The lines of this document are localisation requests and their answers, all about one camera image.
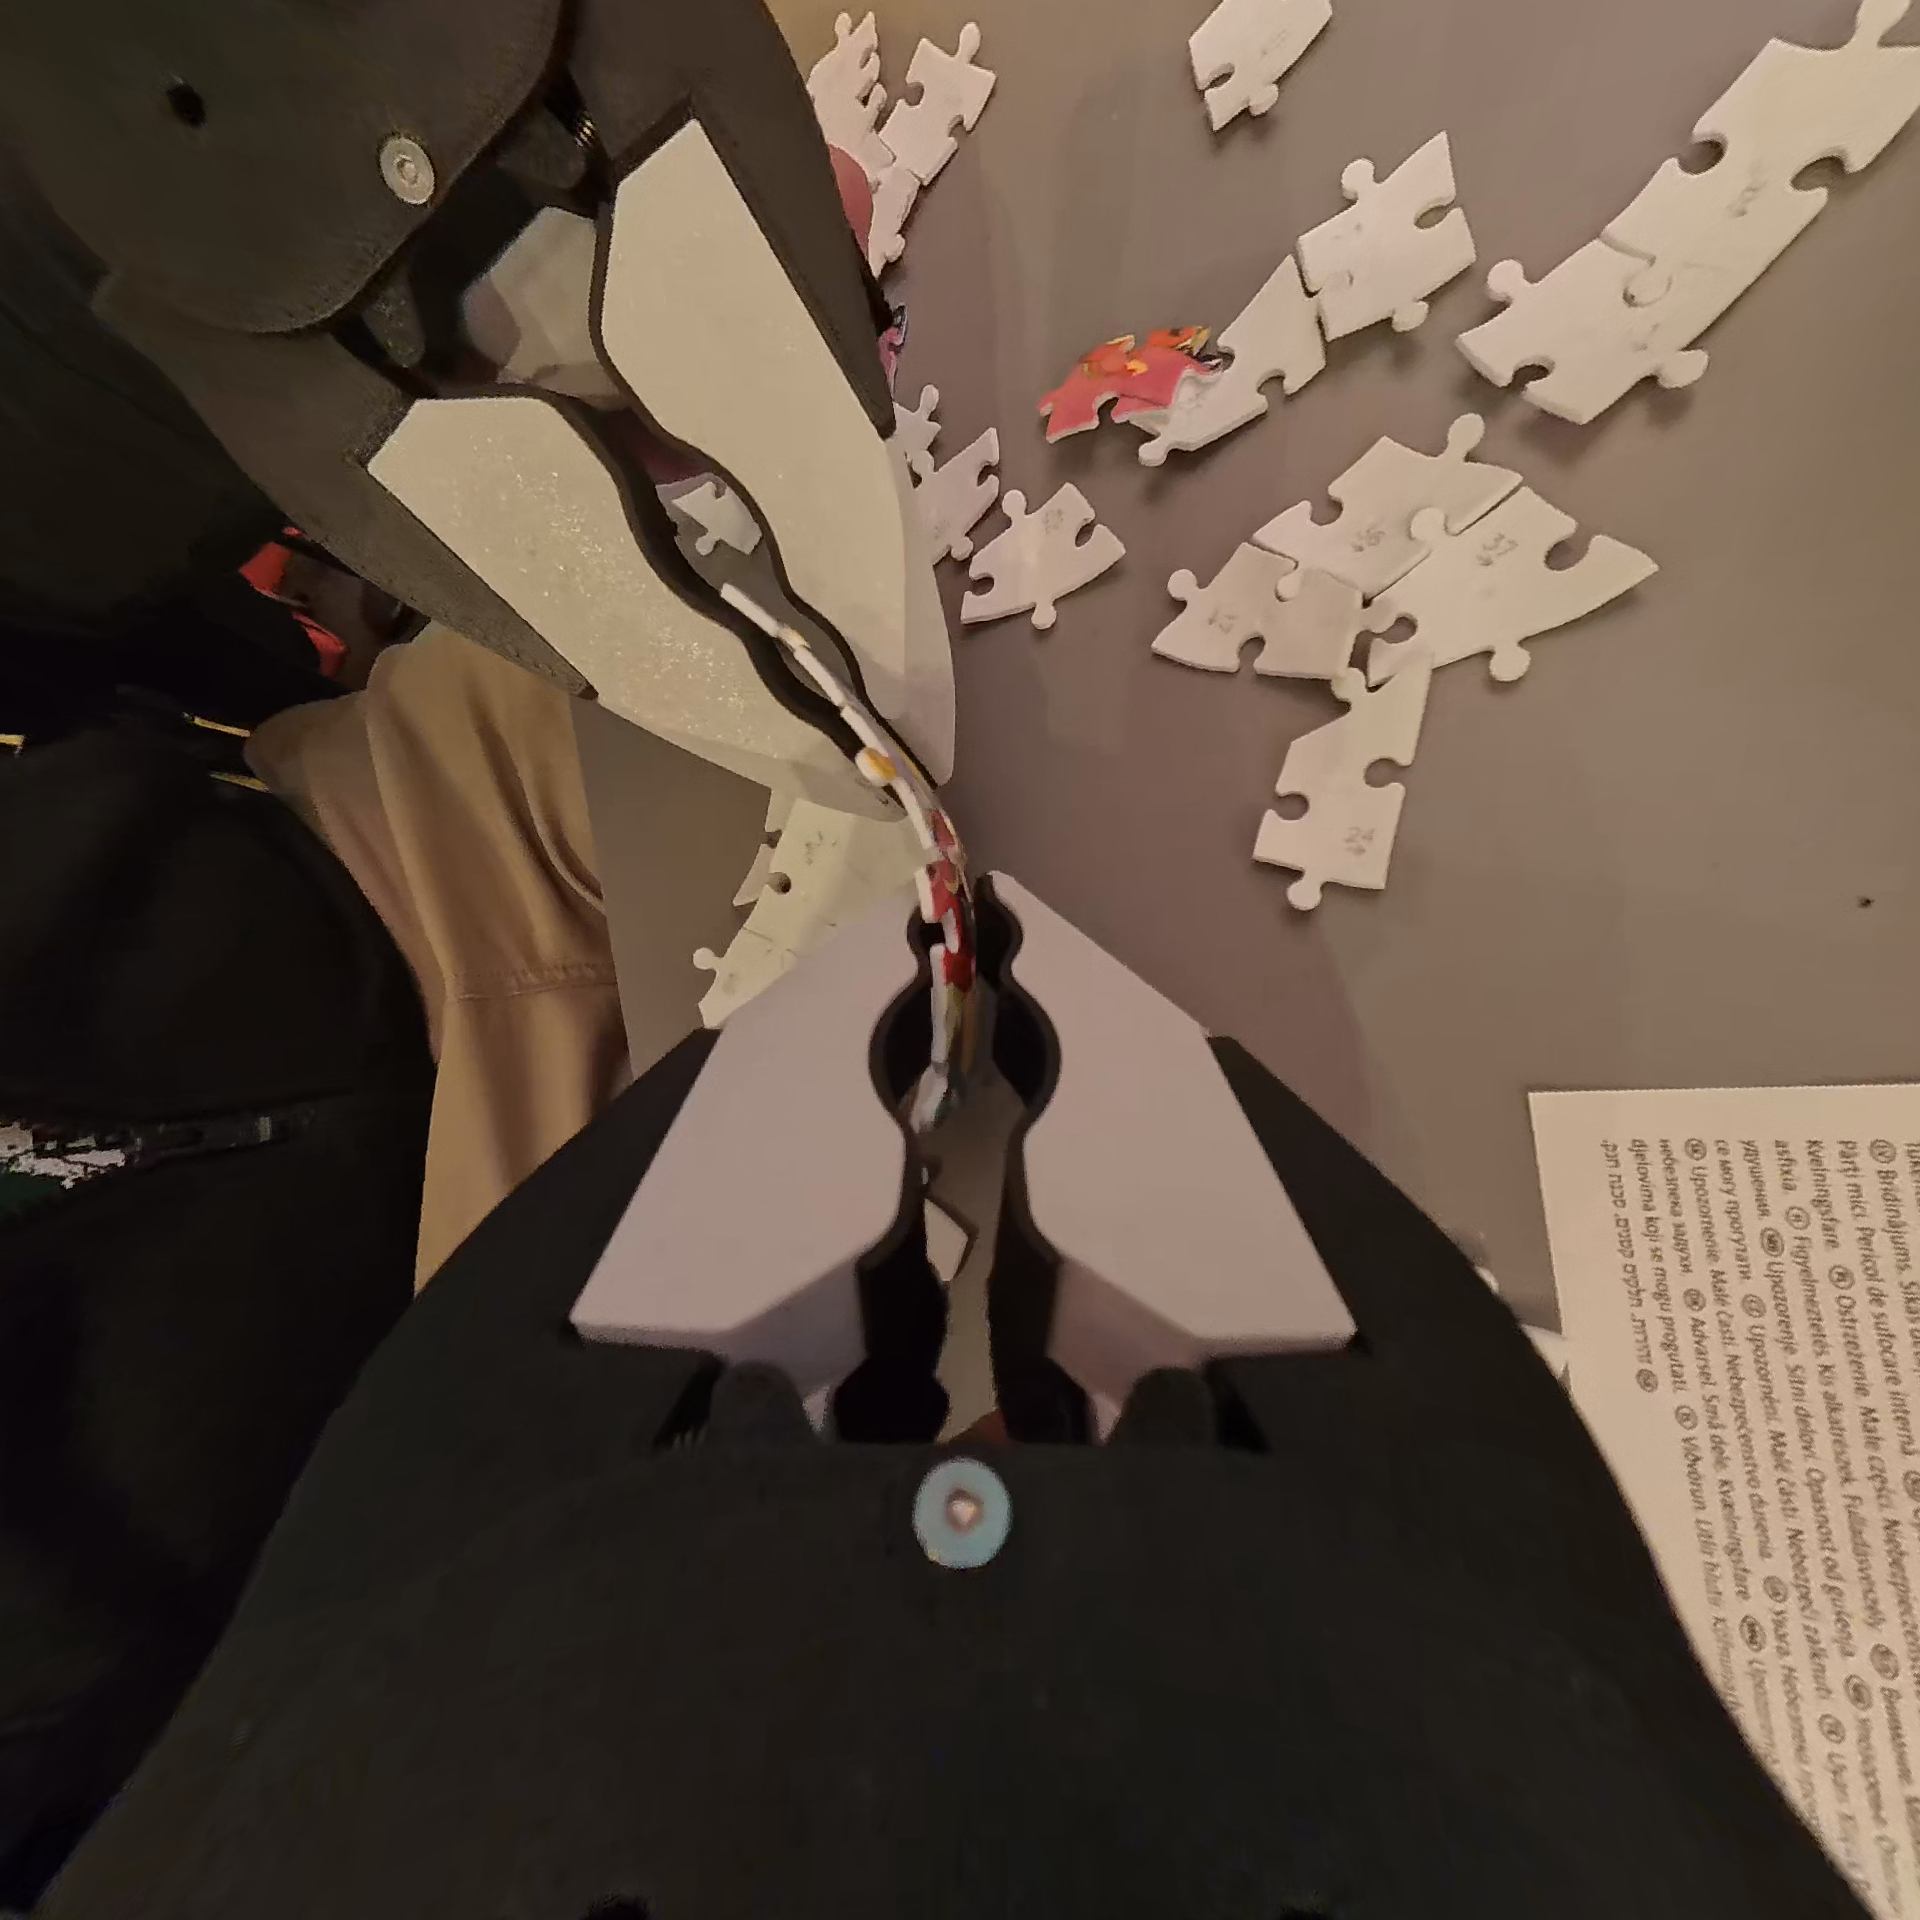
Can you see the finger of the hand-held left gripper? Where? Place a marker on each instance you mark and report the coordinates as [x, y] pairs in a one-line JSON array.
[[600, 571], [781, 377]]

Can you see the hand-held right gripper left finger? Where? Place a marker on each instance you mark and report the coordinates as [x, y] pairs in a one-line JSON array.
[[765, 1186]]

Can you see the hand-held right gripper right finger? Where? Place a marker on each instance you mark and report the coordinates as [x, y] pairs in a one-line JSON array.
[[1184, 1186]]

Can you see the white instruction leaflet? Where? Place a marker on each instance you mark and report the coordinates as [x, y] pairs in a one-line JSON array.
[[1770, 1425]]

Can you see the person's beige trousers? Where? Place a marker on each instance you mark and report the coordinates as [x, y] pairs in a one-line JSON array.
[[480, 932]]

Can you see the white puzzle pieces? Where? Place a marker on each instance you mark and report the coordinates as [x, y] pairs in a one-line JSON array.
[[1575, 330]]

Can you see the assembled white puzzle ball section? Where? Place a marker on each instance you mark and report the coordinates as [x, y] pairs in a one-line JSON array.
[[810, 885]]

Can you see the pink red printed puzzle piece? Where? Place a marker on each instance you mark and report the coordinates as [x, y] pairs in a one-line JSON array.
[[1118, 388]]

